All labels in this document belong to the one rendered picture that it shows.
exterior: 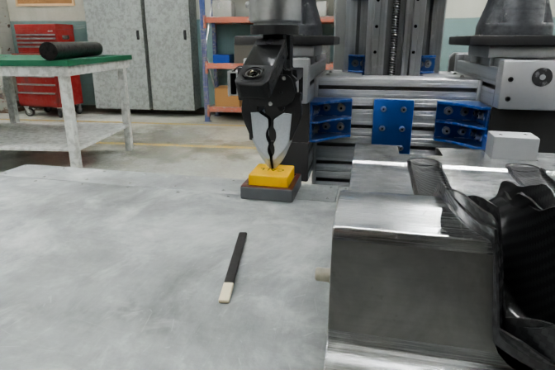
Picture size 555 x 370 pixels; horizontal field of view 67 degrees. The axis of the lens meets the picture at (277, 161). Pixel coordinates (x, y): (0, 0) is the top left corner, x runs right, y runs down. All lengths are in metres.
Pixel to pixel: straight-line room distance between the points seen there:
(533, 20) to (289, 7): 0.58
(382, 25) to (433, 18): 0.15
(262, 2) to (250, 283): 0.37
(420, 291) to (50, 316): 0.31
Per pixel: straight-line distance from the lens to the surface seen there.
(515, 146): 0.58
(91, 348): 0.38
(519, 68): 0.90
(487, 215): 0.23
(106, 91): 6.39
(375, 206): 0.25
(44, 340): 0.40
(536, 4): 1.05
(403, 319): 0.25
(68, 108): 3.35
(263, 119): 0.62
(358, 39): 1.19
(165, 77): 5.99
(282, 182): 0.62
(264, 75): 0.53
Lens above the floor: 1.03
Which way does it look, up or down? 16 degrees down
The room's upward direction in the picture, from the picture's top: straight up
